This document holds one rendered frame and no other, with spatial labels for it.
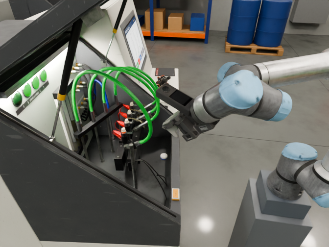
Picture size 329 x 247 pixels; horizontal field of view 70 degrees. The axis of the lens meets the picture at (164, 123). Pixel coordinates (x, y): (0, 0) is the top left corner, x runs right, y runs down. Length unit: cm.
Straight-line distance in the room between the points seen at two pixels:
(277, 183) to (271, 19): 475
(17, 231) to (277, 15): 539
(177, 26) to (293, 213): 554
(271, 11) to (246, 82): 515
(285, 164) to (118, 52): 94
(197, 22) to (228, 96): 580
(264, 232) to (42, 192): 96
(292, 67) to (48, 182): 80
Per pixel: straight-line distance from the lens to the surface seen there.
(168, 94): 62
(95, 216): 94
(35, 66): 93
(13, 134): 75
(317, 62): 80
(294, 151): 105
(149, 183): 120
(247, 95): 47
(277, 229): 127
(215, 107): 52
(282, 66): 72
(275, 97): 57
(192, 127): 64
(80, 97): 133
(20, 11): 481
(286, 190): 115
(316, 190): 101
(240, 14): 555
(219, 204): 219
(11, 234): 121
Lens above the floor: 175
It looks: 36 degrees down
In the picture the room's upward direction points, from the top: straight up
